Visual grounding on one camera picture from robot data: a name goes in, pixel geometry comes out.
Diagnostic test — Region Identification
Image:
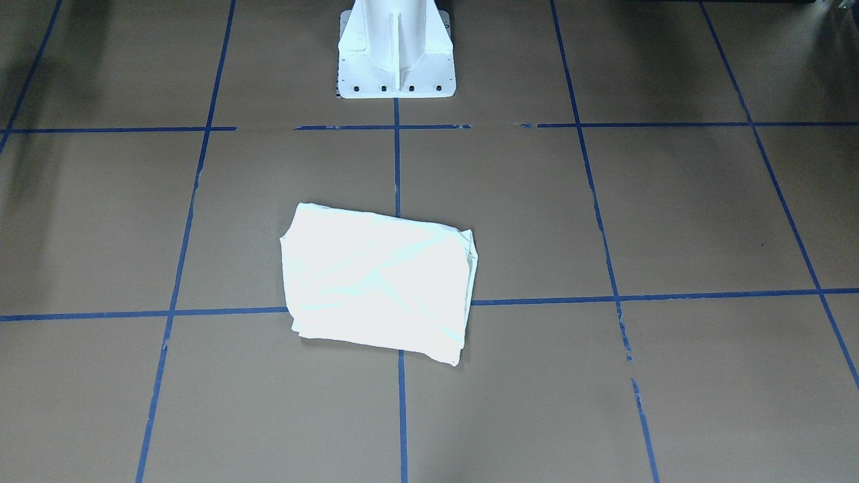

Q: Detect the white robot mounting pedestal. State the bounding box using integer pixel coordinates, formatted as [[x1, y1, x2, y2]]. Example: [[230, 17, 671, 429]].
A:
[[336, 1, 457, 100]]

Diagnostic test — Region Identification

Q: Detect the cream long-sleeve cat shirt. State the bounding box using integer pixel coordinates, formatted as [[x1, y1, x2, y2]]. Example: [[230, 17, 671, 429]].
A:
[[280, 203, 478, 367]]

